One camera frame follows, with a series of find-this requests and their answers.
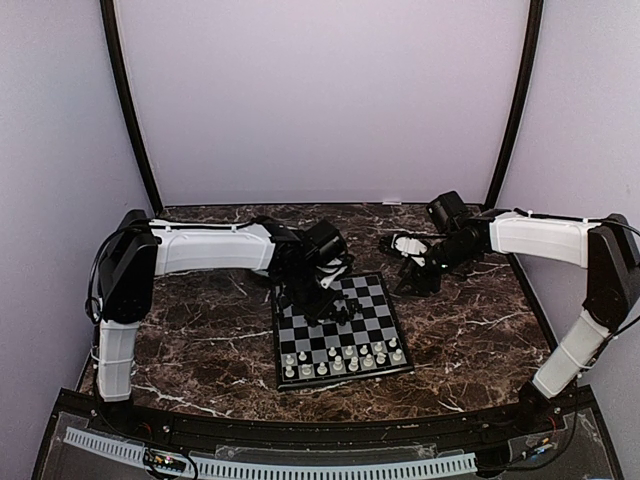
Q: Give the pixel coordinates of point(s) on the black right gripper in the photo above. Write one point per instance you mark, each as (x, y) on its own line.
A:
(418, 279)

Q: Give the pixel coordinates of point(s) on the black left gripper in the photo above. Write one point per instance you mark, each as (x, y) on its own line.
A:
(315, 310)

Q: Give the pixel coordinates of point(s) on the black grey chessboard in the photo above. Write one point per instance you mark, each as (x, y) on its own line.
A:
(377, 322)

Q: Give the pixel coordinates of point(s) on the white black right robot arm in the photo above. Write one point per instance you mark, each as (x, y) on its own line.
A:
(604, 250)

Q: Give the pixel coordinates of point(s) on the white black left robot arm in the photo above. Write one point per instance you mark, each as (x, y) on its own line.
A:
(301, 263)

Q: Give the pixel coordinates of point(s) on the black chess pieces pile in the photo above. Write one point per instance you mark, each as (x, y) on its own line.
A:
(337, 308)

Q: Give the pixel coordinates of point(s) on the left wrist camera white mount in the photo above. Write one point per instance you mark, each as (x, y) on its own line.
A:
(334, 269)

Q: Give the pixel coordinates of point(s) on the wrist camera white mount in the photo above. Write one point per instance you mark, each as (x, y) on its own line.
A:
(334, 269)
(403, 245)

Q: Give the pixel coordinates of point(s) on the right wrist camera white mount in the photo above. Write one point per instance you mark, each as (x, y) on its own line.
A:
(403, 245)

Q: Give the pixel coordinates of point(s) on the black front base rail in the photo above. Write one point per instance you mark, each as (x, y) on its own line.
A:
(171, 429)

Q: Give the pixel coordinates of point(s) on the left black frame post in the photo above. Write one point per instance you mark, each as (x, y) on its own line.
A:
(117, 61)

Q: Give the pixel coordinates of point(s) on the black frame post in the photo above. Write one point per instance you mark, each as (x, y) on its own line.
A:
(526, 65)
(117, 61)

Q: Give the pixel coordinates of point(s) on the right black frame post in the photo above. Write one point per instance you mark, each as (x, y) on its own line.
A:
(526, 65)

